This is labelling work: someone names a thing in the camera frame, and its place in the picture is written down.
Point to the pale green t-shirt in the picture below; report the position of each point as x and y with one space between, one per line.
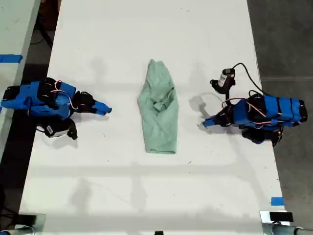
159 110

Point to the small black edge clip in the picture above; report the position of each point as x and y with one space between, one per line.
159 232

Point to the long blue tape strip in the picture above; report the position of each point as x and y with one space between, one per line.
11 58

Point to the black camera stalk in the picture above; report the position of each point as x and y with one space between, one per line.
223 89
73 129

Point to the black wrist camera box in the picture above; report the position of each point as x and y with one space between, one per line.
52 129
226 77

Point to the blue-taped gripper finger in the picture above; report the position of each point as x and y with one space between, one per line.
213 119
100 112
212 124
101 105

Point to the short blue tape strip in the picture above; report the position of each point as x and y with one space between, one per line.
277 201

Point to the white side table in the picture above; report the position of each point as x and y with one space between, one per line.
14 36

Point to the small black box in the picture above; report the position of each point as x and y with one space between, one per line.
27 219
281 216

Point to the metal table bracket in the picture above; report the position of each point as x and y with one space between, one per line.
265 225
40 224

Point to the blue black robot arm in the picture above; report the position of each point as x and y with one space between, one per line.
281 110
49 102

